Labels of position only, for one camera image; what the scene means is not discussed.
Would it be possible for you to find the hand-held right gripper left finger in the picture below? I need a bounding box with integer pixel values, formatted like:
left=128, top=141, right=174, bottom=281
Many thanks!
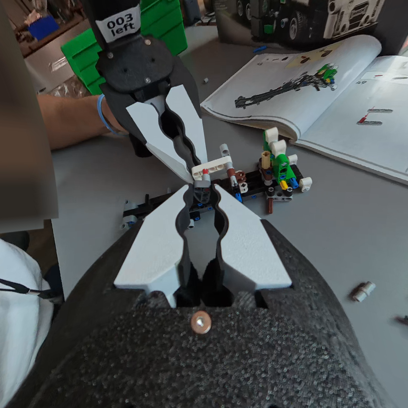
left=113, top=184, right=204, bottom=309

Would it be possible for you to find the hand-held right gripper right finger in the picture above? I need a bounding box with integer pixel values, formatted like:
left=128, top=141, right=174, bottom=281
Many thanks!
left=201, top=184, right=293, bottom=306

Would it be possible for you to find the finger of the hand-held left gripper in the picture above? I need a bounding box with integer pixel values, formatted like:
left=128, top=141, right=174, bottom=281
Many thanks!
left=164, top=85, right=210, bottom=168
left=125, top=96, right=201, bottom=185

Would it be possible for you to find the black lego chassis assembly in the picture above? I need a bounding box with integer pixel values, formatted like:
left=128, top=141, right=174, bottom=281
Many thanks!
left=122, top=127, right=313, bottom=231

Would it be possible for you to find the small grey lego subassembly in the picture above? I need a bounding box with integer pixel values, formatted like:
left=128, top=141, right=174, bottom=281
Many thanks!
left=192, top=168, right=211, bottom=204

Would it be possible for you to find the person's left forearm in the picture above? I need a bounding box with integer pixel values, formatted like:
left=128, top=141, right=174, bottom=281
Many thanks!
left=38, top=94, right=128, bottom=151

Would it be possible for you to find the grey and brown lego connector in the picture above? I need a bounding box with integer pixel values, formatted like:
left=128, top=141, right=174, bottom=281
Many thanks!
left=351, top=281, right=377, bottom=303

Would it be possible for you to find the lego set box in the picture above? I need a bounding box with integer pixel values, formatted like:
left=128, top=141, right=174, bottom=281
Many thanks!
left=214, top=0, right=408, bottom=56

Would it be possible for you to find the lego instruction booklet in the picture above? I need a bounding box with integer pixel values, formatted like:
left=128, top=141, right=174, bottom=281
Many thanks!
left=200, top=34, right=408, bottom=185

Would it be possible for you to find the green plastic bin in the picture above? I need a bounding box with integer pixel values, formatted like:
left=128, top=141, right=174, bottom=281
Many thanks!
left=61, top=0, right=188, bottom=96

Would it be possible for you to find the blue wristband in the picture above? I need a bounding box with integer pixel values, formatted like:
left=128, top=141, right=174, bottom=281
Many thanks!
left=96, top=94, right=120, bottom=135

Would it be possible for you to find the clear plastic bag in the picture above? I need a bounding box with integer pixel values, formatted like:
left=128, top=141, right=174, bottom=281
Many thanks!
left=48, top=76, right=91, bottom=98

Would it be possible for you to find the blue plastic bin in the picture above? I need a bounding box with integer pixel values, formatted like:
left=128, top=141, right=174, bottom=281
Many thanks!
left=27, top=14, right=59, bottom=41

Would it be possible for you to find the person's white shirt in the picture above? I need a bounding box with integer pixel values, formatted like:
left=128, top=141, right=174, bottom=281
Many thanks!
left=0, top=237, right=53, bottom=408

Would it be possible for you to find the black cord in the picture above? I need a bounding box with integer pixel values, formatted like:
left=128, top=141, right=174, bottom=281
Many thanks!
left=0, top=279, right=51, bottom=298

